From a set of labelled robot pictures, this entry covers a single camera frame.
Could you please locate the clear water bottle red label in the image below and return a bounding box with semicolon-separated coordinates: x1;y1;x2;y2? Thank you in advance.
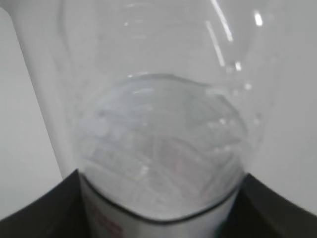
57;0;273;238

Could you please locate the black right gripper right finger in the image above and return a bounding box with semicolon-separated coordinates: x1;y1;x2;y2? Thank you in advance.
220;174;317;238

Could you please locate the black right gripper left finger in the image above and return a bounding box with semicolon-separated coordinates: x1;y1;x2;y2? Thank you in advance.
0;170;91;238

